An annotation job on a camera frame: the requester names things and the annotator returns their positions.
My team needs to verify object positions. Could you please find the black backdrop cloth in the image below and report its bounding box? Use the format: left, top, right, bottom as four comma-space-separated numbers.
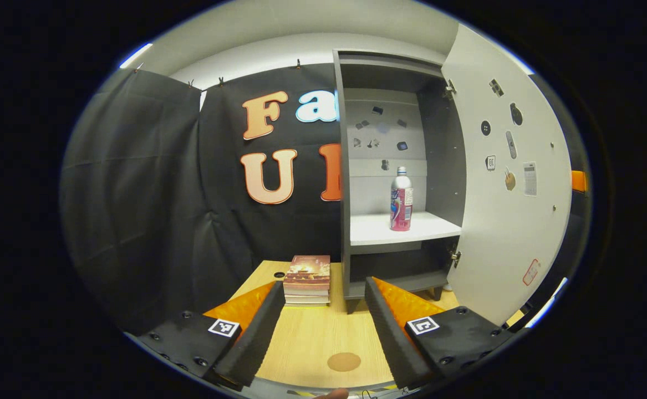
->
60, 62, 593, 336

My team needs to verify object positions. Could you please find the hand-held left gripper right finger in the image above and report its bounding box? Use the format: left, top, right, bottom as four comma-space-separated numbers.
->
364, 276, 518, 390

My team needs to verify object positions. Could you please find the red-brown cover book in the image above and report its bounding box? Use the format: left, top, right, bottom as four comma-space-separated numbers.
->
283, 255, 332, 294

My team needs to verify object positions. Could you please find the pink label bottle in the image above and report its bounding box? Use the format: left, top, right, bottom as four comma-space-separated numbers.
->
390, 166, 414, 232

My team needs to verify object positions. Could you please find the grey cabinet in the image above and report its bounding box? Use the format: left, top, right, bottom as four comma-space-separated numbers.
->
332, 50, 467, 315

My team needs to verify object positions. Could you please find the ceiling light strip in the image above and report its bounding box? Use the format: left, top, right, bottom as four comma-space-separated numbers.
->
119, 43, 154, 69

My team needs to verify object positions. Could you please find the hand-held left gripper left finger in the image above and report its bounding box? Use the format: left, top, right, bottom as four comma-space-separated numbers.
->
135, 280, 286, 388

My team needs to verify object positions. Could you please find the brown round coaster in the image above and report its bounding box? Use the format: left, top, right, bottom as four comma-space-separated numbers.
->
327, 352, 361, 372

